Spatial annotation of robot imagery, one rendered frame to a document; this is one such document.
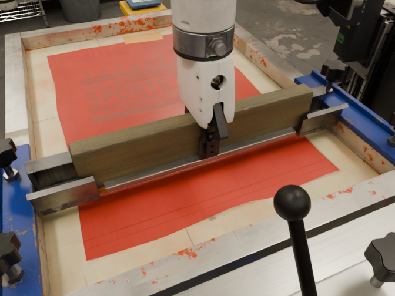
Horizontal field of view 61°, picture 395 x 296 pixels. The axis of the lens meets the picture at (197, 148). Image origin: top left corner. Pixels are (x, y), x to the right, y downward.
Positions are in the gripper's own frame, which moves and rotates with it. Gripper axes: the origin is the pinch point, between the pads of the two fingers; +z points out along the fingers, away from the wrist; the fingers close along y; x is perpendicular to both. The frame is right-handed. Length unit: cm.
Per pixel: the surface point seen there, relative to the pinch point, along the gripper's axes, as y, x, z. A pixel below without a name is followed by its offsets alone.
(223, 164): -1.5, -3.2, 5.9
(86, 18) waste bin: 316, -13, 97
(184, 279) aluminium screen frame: -19.3, 10.6, 2.4
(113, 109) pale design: 21.2, 10.3, 5.9
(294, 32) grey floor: 214, -192, 102
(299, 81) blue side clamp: 9.4, -25.4, 1.4
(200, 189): -5.1, 2.5, 5.9
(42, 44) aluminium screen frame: 55, 21, 5
